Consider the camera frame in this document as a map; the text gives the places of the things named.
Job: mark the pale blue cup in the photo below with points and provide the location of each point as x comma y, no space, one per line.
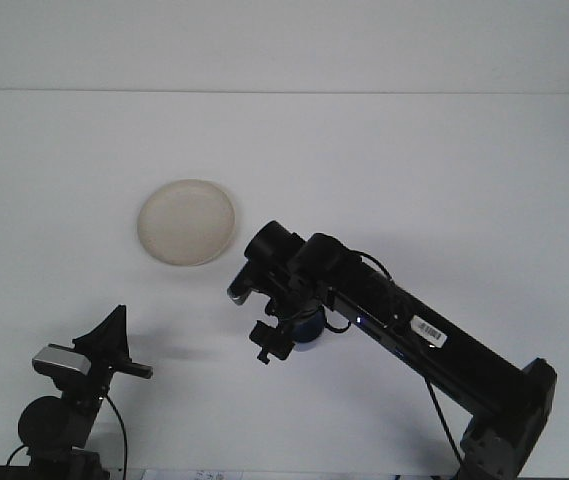
309,332

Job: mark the pale round plate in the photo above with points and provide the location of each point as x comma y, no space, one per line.
186,222

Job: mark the white printed paper sheet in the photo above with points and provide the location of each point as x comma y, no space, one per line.
184,476

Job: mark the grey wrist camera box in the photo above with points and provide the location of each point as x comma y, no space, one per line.
59,359
238,296

